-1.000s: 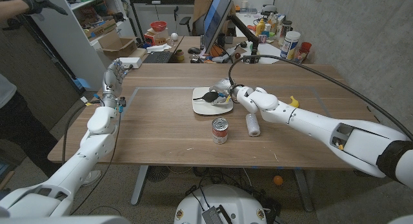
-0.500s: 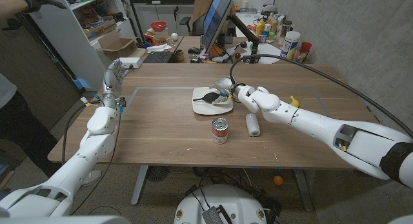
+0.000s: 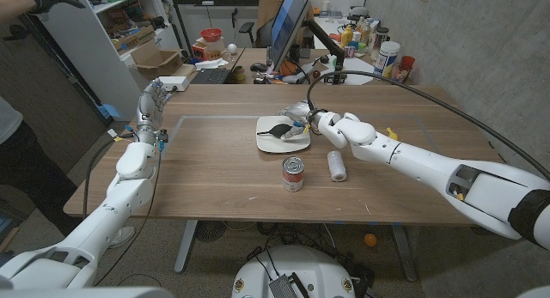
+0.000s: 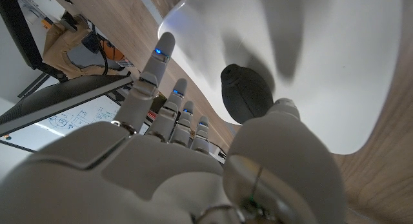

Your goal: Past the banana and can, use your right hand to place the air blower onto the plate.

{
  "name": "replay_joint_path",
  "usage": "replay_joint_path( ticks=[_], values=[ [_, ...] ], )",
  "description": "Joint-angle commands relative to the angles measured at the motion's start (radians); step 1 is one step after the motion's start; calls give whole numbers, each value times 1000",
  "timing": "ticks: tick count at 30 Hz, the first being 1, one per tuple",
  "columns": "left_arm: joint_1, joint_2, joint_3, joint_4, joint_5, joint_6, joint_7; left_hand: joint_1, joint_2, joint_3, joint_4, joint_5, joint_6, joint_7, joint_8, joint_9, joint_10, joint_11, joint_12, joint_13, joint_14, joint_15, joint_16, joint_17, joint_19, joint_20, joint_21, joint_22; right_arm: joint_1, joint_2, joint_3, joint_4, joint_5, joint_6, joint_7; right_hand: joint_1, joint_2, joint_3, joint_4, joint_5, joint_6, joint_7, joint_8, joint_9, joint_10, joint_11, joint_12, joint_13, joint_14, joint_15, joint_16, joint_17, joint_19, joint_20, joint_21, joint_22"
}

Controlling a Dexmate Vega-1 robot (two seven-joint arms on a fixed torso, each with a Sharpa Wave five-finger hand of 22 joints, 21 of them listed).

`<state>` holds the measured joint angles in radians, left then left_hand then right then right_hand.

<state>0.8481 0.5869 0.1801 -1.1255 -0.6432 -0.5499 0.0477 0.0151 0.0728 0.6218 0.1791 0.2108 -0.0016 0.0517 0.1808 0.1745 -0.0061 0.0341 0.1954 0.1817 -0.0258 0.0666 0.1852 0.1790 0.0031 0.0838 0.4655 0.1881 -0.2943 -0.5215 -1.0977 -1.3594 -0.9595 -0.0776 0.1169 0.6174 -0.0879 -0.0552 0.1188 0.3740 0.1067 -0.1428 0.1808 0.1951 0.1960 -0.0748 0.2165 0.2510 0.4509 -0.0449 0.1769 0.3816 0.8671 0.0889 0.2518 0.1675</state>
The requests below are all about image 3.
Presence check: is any white twine spool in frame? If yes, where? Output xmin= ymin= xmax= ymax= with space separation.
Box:
xmin=327 ymin=149 xmax=348 ymax=183

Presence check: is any yellow mustard bottle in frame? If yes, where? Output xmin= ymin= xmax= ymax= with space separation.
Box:
xmin=339 ymin=25 xmax=354 ymax=49

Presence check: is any white shelf unit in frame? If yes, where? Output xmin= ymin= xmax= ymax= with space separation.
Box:
xmin=29 ymin=0 xmax=181 ymax=122

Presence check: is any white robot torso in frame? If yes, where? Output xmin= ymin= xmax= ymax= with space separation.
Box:
xmin=231 ymin=245 xmax=357 ymax=298

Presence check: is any white square plate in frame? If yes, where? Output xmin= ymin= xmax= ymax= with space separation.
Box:
xmin=255 ymin=113 xmax=312 ymax=155

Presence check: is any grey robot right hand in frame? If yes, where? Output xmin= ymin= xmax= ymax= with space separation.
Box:
xmin=281 ymin=100 xmax=321 ymax=141

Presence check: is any white power box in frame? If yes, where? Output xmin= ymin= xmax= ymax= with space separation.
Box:
xmin=157 ymin=76 xmax=191 ymax=93

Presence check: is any black keyboard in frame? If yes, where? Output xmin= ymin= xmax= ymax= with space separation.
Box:
xmin=190 ymin=68 xmax=231 ymax=85

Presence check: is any tan jacket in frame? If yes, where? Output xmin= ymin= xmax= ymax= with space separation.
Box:
xmin=256 ymin=0 xmax=287 ymax=48

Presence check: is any black computer monitor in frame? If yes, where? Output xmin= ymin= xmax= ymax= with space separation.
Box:
xmin=270 ymin=0 xmax=311 ymax=72

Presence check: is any black lidded jar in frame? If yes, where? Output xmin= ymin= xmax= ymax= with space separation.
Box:
xmin=374 ymin=27 xmax=390 ymax=54

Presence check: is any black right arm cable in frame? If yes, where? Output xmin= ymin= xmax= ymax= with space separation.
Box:
xmin=306 ymin=70 xmax=550 ymax=181

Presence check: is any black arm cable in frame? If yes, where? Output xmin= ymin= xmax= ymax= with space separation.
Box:
xmin=306 ymin=70 xmax=550 ymax=181
xmin=82 ymin=132 xmax=138 ymax=220

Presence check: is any person's bare forearm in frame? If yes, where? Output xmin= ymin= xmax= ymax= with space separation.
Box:
xmin=0 ymin=0 xmax=32 ymax=24

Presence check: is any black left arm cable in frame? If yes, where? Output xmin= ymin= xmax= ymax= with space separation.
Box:
xmin=82 ymin=132 xmax=138 ymax=220

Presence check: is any red and white soup can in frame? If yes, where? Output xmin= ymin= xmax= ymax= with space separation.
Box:
xmin=282 ymin=155 xmax=305 ymax=193

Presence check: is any open cardboard box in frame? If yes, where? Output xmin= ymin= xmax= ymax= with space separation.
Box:
xmin=128 ymin=40 xmax=184 ymax=82

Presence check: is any white canister with blue label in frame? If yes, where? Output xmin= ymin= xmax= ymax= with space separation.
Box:
xmin=372 ymin=40 xmax=401 ymax=82

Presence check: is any white table leg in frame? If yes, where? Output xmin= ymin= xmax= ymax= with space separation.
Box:
xmin=391 ymin=224 xmax=418 ymax=283
xmin=174 ymin=220 xmax=199 ymax=274

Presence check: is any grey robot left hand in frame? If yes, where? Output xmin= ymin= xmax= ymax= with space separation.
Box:
xmin=136 ymin=78 xmax=175 ymax=145

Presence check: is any red bowl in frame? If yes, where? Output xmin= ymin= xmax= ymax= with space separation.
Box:
xmin=199 ymin=27 xmax=223 ymax=43

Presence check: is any person in black trousers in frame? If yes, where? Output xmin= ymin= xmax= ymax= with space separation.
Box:
xmin=0 ymin=95 xmax=137 ymax=250

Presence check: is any white paper sheet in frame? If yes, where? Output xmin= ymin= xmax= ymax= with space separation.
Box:
xmin=320 ymin=57 xmax=375 ymax=86

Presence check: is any black rubber air blower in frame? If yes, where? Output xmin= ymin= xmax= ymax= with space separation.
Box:
xmin=256 ymin=123 xmax=294 ymax=140

